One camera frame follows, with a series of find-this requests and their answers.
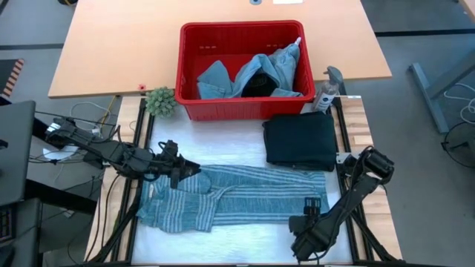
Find white round device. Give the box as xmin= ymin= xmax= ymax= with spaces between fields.
xmin=42 ymin=144 xmax=81 ymax=161

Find green potted plant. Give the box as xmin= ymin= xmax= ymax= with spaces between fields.
xmin=144 ymin=87 xmax=177 ymax=118

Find light wooden table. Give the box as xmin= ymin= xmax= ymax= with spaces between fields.
xmin=47 ymin=0 xmax=393 ymax=99

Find black round floor base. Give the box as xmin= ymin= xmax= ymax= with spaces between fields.
xmin=440 ymin=121 xmax=475 ymax=170

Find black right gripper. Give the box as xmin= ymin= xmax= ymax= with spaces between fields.
xmin=289 ymin=197 xmax=324 ymax=238

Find red plastic laundry bin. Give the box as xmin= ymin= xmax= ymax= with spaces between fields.
xmin=174 ymin=20 xmax=316 ymax=122

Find black garment with print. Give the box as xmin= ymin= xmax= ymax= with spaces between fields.
xmin=240 ymin=73 xmax=278 ymax=98

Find blue white striped shirt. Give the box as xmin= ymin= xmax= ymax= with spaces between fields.
xmin=136 ymin=164 xmax=330 ymax=234

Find white spray bottle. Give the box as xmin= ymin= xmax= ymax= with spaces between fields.
xmin=312 ymin=65 xmax=344 ymax=113

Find black aluminium table frame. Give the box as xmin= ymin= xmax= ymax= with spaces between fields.
xmin=85 ymin=96 xmax=405 ymax=267

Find grey metal desk frame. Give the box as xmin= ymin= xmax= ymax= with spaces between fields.
xmin=407 ymin=47 xmax=475 ymax=134

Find white cable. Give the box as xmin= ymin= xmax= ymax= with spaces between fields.
xmin=69 ymin=102 xmax=112 ymax=119
xmin=443 ymin=83 xmax=475 ymax=125

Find light blue denim shirt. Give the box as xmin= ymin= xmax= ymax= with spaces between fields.
xmin=196 ymin=42 xmax=304 ymax=100

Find dark hazard-edged floor mat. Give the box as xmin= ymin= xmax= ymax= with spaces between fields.
xmin=0 ymin=58 xmax=25 ymax=99

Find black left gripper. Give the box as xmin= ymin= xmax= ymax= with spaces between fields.
xmin=148 ymin=139 xmax=202 ymax=189

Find dark blue denim jeans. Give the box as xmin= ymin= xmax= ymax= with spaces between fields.
xmin=262 ymin=111 xmax=338 ymax=172

